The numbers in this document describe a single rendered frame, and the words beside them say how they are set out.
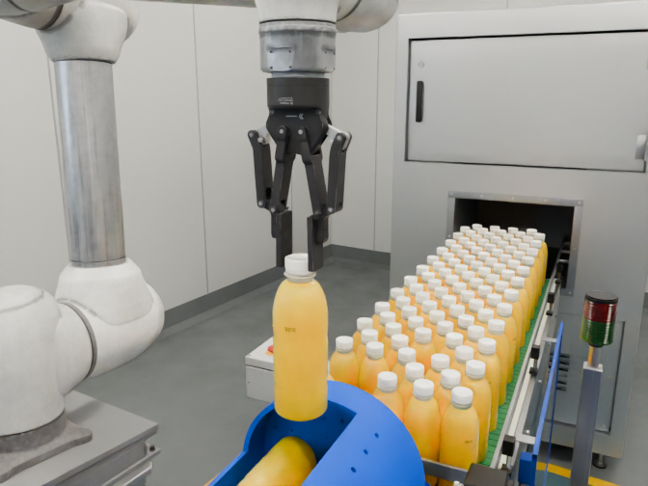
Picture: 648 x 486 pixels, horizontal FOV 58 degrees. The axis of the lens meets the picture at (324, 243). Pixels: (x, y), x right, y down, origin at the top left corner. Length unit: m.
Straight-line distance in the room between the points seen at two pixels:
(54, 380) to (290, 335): 0.49
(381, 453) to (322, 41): 0.53
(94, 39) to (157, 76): 3.05
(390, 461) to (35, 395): 0.58
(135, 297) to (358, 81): 4.78
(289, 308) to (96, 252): 0.52
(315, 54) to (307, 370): 0.39
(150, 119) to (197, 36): 0.73
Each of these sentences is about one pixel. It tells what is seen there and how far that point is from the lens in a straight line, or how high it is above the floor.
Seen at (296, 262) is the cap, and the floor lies 1.46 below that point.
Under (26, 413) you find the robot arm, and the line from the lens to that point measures 1.10.
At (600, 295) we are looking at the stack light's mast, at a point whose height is 1.26.
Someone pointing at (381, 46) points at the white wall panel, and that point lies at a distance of 5.68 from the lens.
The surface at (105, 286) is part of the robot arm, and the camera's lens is 1.16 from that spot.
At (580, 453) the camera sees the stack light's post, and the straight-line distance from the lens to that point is 1.48.
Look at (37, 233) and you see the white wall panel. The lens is 3.69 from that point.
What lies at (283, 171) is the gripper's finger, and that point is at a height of 1.57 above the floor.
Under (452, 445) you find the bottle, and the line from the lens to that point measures 1.20.
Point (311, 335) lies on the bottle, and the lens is 0.76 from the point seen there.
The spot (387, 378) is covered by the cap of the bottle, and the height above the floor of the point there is 1.12.
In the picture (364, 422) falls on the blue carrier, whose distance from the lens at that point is 0.86.
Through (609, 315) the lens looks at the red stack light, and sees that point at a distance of 1.34.
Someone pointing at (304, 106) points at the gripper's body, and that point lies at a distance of 0.69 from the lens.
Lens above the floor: 1.66
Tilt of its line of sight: 14 degrees down
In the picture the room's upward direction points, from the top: straight up
